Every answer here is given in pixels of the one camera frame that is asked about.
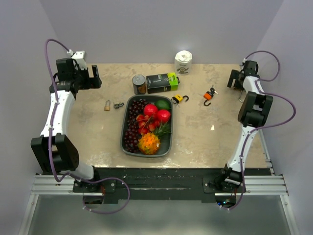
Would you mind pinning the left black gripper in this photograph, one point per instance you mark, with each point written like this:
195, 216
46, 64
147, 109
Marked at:
92, 82

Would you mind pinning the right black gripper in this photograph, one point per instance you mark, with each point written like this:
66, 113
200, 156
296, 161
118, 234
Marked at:
235, 74

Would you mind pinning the small brass padlock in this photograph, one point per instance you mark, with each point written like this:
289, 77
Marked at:
107, 106

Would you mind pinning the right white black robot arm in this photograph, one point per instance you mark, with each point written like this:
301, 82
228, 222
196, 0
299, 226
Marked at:
252, 116

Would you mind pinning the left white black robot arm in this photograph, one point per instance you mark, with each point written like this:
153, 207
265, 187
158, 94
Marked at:
53, 149

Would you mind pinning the tin can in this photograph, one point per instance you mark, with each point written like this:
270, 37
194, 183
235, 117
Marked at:
139, 84

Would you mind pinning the dark red grape bunch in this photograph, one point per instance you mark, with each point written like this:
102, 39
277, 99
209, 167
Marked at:
131, 133

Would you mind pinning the toilet paper roll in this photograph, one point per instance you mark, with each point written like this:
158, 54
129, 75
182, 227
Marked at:
183, 62

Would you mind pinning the black green box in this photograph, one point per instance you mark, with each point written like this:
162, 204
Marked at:
162, 83

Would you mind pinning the yellow black padlock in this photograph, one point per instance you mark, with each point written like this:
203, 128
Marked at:
177, 99

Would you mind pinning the red pomegranate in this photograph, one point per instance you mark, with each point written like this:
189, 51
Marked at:
150, 109

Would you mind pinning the red cherries bunch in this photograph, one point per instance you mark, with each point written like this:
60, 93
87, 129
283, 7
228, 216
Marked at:
147, 124

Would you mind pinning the green avocado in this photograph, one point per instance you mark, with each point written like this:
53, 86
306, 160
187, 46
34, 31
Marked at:
163, 104

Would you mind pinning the red apple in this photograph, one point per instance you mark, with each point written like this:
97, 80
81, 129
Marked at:
163, 115

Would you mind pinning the orange dragon fruit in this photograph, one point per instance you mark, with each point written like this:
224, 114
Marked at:
149, 144

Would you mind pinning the dark grey fruit tray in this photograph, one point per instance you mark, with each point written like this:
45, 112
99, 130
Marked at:
164, 132

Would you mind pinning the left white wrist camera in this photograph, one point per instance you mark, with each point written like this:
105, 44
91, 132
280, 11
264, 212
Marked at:
79, 57

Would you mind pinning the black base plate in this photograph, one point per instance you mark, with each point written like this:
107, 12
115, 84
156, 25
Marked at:
196, 184

